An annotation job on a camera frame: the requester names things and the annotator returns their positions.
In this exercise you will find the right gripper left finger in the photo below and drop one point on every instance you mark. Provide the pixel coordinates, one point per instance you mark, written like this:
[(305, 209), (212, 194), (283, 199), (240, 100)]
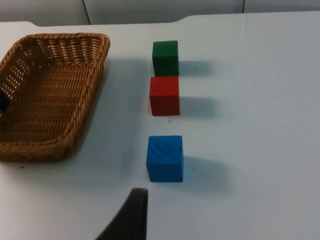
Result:
[(3, 101)]

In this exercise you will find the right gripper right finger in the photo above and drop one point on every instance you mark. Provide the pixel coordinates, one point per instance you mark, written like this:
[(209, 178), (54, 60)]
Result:
[(133, 215)]

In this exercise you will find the pale brown wicker basket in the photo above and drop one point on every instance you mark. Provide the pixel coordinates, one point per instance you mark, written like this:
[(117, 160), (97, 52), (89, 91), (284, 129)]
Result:
[(50, 105)]

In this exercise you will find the blue cube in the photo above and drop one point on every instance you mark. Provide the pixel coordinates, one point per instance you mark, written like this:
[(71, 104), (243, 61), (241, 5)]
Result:
[(165, 157)]

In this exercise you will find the red cube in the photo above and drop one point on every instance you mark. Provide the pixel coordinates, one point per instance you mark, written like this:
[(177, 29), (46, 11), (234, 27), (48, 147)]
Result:
[(165, 96)]

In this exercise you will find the green cube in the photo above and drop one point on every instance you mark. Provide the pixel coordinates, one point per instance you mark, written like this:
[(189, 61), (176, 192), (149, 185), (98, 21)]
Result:
[(165, 58)]

